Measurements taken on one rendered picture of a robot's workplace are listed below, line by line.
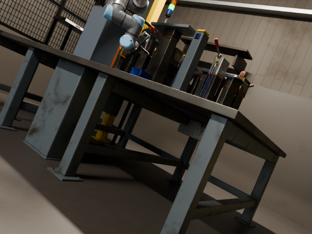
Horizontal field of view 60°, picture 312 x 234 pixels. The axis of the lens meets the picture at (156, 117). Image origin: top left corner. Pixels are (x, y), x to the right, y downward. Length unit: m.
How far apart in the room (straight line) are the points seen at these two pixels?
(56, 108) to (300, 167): 3.23
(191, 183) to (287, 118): 3.17
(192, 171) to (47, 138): 1.10
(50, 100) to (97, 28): 0.60
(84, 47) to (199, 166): 1.24
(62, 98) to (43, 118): 0.21
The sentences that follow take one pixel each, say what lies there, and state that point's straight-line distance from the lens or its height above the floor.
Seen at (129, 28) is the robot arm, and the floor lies 0.93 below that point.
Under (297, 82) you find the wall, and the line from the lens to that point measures 4.41.
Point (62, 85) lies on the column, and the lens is 1.98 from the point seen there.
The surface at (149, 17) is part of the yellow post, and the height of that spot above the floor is 1.64.
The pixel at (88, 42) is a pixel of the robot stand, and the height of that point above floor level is 0.84.
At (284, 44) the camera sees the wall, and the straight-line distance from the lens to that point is 4.66.
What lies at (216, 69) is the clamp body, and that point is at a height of 0.97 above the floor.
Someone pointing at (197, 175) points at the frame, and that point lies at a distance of 1.20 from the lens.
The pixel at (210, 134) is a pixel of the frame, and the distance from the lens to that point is 1.20.
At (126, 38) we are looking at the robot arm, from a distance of 1.55.
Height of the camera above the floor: 0.54
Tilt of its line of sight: level
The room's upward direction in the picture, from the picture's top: 23 degrees clockwise
